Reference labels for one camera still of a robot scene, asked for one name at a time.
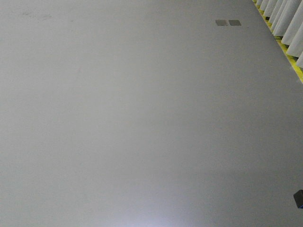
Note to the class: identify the black robot gripper corner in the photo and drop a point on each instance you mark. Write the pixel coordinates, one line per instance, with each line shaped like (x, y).
(298, 198)

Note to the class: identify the white pleated curtain partition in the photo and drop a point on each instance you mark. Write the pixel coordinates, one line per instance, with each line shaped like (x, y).
(285, 21)

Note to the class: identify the grey floor socket plate right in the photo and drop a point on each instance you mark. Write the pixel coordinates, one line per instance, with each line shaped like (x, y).
(234, 23)

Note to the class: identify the grey floor socket plate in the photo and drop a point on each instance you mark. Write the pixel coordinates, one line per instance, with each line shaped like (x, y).
(234, 23)
(221, 22)

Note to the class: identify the grey floor socket plate left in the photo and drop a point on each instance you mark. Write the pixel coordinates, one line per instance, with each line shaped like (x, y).
(221, 22)

